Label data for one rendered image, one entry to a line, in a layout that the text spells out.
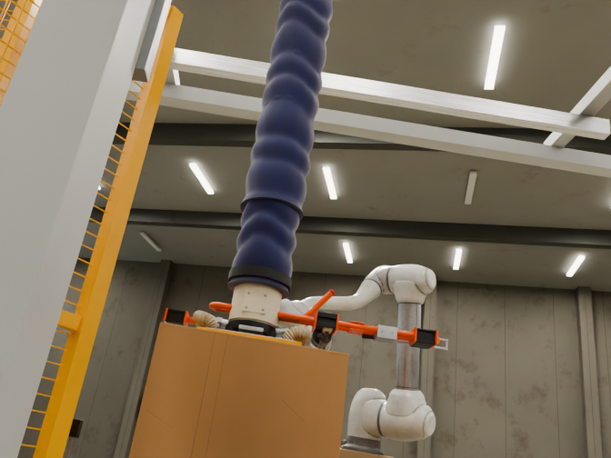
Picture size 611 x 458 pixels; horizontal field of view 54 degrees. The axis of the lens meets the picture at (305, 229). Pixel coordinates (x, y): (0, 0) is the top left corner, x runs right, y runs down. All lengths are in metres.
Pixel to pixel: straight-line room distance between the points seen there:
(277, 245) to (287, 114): 0.53
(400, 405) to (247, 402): 0.96
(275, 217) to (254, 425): 0.72
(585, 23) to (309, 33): 6.13
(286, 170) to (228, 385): 0.81
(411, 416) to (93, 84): 1.92
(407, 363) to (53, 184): 1.90
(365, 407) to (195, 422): 1.08
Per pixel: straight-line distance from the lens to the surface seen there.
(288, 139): 2.26
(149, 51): 1.44
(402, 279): 2.69
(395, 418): 2.66
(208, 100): 4.43
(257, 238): 2.08
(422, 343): 2.13
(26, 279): 1.05
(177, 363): 1.86
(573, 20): 8.33
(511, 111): 4.28
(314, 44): 2.55
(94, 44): 1.26
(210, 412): 1.85
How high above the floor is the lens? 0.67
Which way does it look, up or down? 24 degrees up
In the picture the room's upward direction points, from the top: 8 degrees clockwise
